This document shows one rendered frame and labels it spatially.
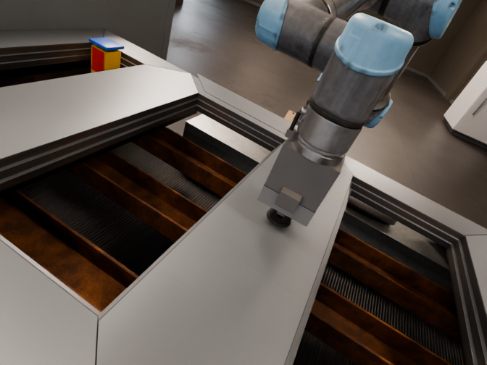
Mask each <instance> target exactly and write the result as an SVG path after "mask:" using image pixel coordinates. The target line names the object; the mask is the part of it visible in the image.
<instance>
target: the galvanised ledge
mask: <svg viewBox="0 0 487 365"><path fill-rule="evenodd" d="M184 129H185V130H187V131H189V132H190V133H192V134H194V135H195V136H197V137H199V138H201V139H202V140H205V141H206V142H208V143H210V144H211V145H213V146H215V147H216V148H218V149H220V150H221V151H224V152H225V153H227V154H229V155H231V156H232V157H234V158H236V159H237V160H239V161H241V162H243V163H244V164H246V165H248V166H250V167H251V168H255V167H256V166H257V165H258V163H260V162H261V161H262V160H263V159H264V158H265V157H266V156H267V155H268V154H269V153H270V152H271V151H269V150H267V149H266V148H263V147H262V146H260V145H258V144H256V143H255V142H253V141H251V140H249V139H248V138H245V137H243V136H242V135H240V134H238V133H236V132H235V131H233V130H231V129H229V128H228V127H226V126H224V125H221V124H220V123H219V122H216V121H214V120H213V119H211V118H209V117H208V116H206V115H204V114H201V115H199V116H197V117H194V118H193V119H190V120H188V121H186V123H185V127H184ZM342 220H344V221H345V222H348V223H349V224H351V225H353V226H355V227H356V228H358V229H360V230H361V231H363V232H365V233H367V234H368V235H370V236H372V237H374V238H375V239H377V240H379V241H380V242H382V243H385V244H386V245H387V246H390V247H391V248H393V249H395V250H396V251H398V252H400V253H402V254H404V255H405V256H407V257H409V258H410V259H412V260H414V261H416V262H417V263H419V264H421V265H423V266H424V267H426V268H428V269H429V270H431V271H433V272H435V273H436V274H439V275H440V276H442V277H444V278H445V279H447V280H449V281H450V282H451V277H450V272H449V264H448V259H447V255H446V251H447V249H446V248H445V247H443V246H441V245H439V244H437V243H436V242H434V241H432V240H431V239H429V238H427V237H425V236H424V235H421V234H420V233H418V232H416V231H414V230H412V229H410V228H409V227H407V226H405V225H403V224H402V223H400V222H396V224H395V225H389V224H387V223H385V222H382V221H380V220H378V219H375V218H373V217H371V216H369V215H367V214H365V213H363V212H361V211H359V210H357V209H355V208H353V207H351V206H350V205H348V204H347V205H346V208H345V211H344V215H343V217H342Z"/></svg>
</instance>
